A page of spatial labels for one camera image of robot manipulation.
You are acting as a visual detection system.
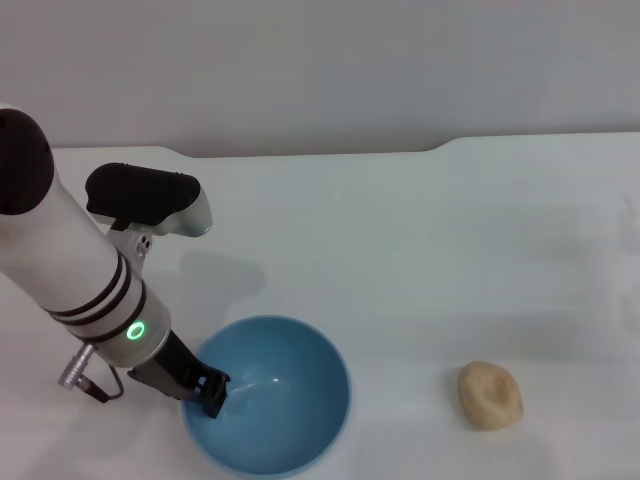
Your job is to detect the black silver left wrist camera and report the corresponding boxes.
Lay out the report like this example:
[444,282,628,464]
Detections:
[83,162,214,266]

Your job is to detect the blue bowl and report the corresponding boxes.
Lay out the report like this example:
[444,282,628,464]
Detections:
[180,314,352,475]

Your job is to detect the beige egg yolk pastry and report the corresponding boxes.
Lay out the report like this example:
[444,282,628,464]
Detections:
[457,360,525,431]

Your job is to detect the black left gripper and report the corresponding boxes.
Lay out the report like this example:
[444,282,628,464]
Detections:
[127,329,232,419]

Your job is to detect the left arm cable with connector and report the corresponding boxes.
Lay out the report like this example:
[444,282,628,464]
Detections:
[58,343,125,403]

